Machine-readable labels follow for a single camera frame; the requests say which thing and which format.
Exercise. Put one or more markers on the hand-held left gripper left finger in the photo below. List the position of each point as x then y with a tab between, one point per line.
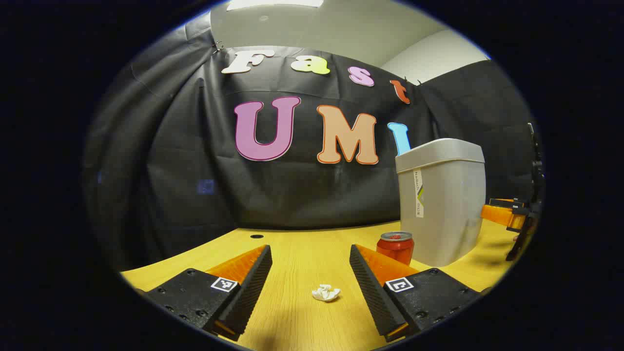
251	287

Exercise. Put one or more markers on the grey desktop garbage bin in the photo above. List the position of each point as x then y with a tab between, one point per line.
448	209

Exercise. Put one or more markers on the wooden desktop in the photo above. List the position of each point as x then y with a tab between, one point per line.
302	263

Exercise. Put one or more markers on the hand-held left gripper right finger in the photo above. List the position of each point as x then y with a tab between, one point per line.
373	292

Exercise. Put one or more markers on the white paper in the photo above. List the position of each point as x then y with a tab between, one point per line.
325	293

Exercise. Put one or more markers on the ceiling light panel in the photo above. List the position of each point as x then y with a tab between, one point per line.
273	4

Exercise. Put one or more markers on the red pop can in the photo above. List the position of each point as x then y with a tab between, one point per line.
396	249

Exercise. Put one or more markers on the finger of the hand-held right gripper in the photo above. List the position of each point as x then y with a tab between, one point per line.
507	203
499	215

